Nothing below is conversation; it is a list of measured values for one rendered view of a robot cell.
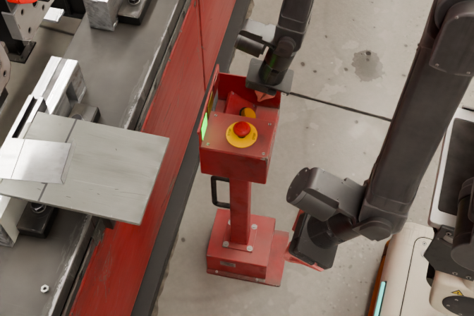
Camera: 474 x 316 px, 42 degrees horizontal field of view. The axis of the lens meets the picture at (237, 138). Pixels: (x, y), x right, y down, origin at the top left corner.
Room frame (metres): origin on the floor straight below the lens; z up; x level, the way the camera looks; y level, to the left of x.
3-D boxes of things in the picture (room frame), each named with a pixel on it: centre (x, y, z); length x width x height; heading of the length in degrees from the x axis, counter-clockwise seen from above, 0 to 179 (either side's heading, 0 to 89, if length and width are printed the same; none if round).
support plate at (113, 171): (0.58, 0.27, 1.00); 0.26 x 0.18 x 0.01; 77
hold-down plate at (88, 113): (0.64, 0.35, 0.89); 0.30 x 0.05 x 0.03; 167
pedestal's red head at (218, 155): (0.84, -0.01, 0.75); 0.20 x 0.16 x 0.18; 168
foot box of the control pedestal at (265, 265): (0.83, -0.04, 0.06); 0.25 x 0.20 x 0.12; 78
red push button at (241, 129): (0.79, -0.01, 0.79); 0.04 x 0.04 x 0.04
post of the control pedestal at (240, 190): (0.84, -0.01, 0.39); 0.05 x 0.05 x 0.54; 78
